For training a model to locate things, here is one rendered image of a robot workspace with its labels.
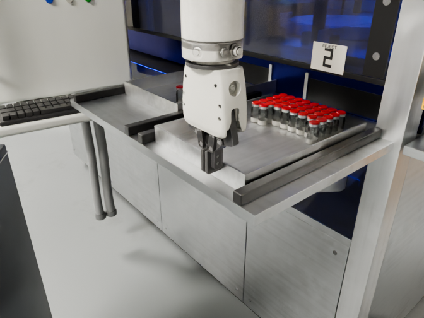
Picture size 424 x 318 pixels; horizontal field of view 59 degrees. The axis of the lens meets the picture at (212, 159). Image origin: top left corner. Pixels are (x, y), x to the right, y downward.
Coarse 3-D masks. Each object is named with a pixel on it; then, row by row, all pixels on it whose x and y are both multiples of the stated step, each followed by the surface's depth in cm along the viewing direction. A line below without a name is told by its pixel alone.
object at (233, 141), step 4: (232, 112) 52; (232, 116) 52; (232, 120) 52; (232, 124) 53; (236, 124) 53; (232, 128) 53; (236, 128) 53; (228, 132) 53; (232, 132) 53; (236, 132) 53; (228, 136) 53; (232, 136) 53; (236, 136) 53; (224, 140) 54; (228, 140) 54; (232, 140) 53; (236, 140) 53; (224, 144) 55; (228, 144) 54; (232, 144) 53; (236, 144) 54
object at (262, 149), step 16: (160, 128) 73; (176, 128) 78; (256, 128) 82; (272, 128) 82; (352, 128) 73; (176, 144) 70; (192, 144) 74; (240, 144) 74; (256, 144) 74; (272, 144) 74; (288, 144) 74; (304, 144) 74; (320, 144) 67; (192, 160) 67; (224, 160) 68; (240, 160) 68; (256, 160) 68; (272, 160) 68; (288, 160) 62; (224, 176) 61; (240, 176) 57; (256, 176) 58
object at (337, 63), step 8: (320, 48) 82; (328, 48) 81; (336, 48) 79; (344, 48) 78; (312, 56) 85; (320, 56) 83; (328, 56) 81; (336, 56) 80; (344, 56) 78; (312, 64) 85; (320, 64) 84; (336, 64) 80; (336, 72) 81
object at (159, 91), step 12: (180, 72) 115; (132, 84) 106; (144, 84) 108; (156, 84) 111; (168, 84) 113; (180, 84) 114; (264, 84) 103; (132, 96) 102; (144, 96) 97; (156, 96) 92; (168, 96) 103; (156, 108) 94; (168, 108) 90; (180, 108) 87
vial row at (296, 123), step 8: (272, 104) 82; (280, 104) 82; (272, 112) 83; (280, 112) 81; (288, 112) 80; (296, 112) 78; (304, 112) 77; (272, 120) 83; (280, 120) 81; (288, 120) 79; (296, 120) 78; (304, 120) 77; (320, 120) 73; (288, 128) 80; (296, 128) 78; (304, 128) 77; (320, 128) 74; (320, 136) 74
